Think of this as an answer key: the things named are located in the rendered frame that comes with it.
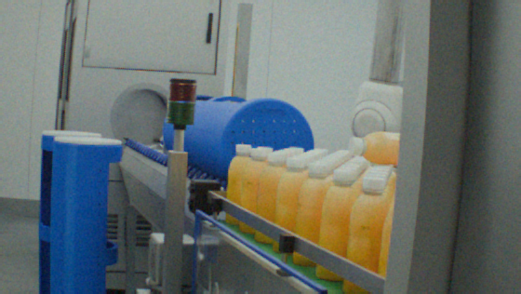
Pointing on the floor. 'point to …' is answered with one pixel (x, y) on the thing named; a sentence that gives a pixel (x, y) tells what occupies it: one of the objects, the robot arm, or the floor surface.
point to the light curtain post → (242, 50)
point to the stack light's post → (174, 222)
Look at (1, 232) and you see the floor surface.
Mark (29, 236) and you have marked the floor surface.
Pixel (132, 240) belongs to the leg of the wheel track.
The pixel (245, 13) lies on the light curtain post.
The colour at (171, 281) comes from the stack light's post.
